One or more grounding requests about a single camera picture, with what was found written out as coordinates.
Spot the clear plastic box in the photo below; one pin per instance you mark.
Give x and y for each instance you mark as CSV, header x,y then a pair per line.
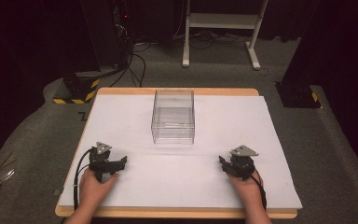
x,y
173,121

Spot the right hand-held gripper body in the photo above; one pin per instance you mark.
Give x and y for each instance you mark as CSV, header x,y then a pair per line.
x,y
243,163

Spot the wooden table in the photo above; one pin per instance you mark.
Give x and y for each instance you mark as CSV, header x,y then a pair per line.
x,y
167,213

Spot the person's left hand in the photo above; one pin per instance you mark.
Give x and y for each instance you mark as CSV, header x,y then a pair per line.
x,y
94,189

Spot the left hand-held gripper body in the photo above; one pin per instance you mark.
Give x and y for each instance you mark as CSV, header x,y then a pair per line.
x,y
99,160

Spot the dark curtain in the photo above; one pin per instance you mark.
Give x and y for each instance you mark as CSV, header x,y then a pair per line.
x,y
341,46

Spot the white metal stand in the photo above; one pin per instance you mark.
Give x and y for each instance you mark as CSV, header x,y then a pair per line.
x,y
223,21

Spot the white table mat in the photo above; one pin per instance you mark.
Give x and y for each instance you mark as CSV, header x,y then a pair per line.
x,y
174,174

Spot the person's right hand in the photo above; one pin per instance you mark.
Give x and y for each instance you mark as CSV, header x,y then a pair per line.
x,y
245,189

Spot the black yellow striped stand base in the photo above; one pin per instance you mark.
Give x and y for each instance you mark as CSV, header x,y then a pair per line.
x,y
79,90

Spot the black computer tower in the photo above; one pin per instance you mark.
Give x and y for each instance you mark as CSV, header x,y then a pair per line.
x,y
121,34

